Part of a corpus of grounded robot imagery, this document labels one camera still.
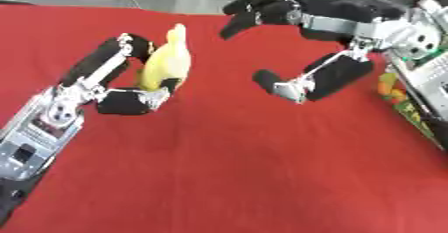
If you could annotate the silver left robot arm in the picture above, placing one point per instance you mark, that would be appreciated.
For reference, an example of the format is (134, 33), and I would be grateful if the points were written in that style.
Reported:
(29, 147)

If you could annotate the yellow toy banana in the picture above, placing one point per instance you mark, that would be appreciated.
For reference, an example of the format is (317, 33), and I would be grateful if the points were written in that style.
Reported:
(166, 62)

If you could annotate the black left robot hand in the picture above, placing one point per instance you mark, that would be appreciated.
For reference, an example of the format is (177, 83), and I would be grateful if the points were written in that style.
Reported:
(116, 102)

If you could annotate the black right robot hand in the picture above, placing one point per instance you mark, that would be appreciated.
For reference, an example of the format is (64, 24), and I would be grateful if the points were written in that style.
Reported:
(344, 5)

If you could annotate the cardboard box with green inside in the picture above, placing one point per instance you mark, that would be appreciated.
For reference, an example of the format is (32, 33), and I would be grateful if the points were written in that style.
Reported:
(408, 105)

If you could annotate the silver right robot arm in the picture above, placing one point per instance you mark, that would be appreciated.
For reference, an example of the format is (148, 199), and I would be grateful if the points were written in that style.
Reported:
(424, 73)

